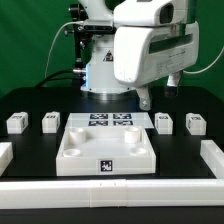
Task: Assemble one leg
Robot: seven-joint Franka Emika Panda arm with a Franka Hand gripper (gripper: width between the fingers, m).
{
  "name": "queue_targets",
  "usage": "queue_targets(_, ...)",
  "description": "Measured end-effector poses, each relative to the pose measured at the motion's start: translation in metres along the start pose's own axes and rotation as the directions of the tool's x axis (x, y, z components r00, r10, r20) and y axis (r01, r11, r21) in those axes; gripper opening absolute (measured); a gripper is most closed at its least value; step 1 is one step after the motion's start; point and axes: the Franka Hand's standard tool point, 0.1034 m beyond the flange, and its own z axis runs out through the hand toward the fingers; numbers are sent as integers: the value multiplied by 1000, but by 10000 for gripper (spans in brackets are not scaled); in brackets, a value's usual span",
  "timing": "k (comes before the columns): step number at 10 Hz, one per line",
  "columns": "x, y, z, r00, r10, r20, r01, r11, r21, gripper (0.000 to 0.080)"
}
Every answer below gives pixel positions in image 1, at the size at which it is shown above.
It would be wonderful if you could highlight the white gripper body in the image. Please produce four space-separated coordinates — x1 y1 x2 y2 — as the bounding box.
114 22 199 87

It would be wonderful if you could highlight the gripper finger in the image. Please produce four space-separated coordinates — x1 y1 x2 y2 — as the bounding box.
164 73 181 98
136 85 151 111

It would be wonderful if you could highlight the white square table top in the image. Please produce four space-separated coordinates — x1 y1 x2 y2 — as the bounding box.
56 126 156 176

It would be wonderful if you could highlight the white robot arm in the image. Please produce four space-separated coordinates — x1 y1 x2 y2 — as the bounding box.
78 0 199 110

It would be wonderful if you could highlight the white sheet with markers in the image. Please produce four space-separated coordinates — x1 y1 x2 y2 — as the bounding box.
66 112 154 129

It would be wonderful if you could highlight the white front fence bar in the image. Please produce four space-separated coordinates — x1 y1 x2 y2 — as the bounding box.
0 179 224 209

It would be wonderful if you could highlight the white left fence block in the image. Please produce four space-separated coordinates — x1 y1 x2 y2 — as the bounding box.
0 142 13 176

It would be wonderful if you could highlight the white cable at right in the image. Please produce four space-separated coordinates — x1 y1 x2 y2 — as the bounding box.
183 44 224 75

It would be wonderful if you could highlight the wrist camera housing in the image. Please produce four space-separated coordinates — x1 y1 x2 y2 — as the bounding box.
114 0 175 27

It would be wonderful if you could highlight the black camera on mount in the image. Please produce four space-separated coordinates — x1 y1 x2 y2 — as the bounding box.
75 19 116 35

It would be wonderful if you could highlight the black cable bundle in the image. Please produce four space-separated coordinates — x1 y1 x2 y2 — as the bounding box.
34 69 83 88

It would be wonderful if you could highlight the white camera cable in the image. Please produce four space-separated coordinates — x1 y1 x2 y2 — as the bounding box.
43 20 84 80

